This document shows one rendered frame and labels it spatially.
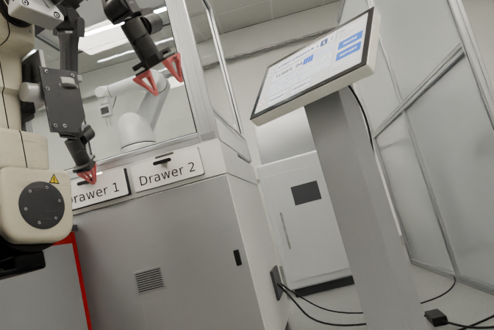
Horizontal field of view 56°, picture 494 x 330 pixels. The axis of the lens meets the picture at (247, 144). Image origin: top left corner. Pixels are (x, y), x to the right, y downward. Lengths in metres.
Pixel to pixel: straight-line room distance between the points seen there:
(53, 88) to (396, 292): 1.20
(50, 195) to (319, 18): 4.75
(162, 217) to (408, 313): 0.97
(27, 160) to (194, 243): 0.94
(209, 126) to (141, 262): 0.60
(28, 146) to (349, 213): 1.06
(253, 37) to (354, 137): 3.94
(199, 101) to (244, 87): 3.40
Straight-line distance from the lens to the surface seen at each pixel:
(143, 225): 1.94
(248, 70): 5.36
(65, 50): 1.82
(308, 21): 5.55
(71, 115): 1.18
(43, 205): 1.09
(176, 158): 1.88
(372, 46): 1.59
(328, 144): 1.69
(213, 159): 1.86
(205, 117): 1.90
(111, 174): 1.95
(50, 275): 1.84
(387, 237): 1.65
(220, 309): 1.88
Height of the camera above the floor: 0.57
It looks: 10 degrees up
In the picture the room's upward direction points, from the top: 15 degrees counter-clockwise
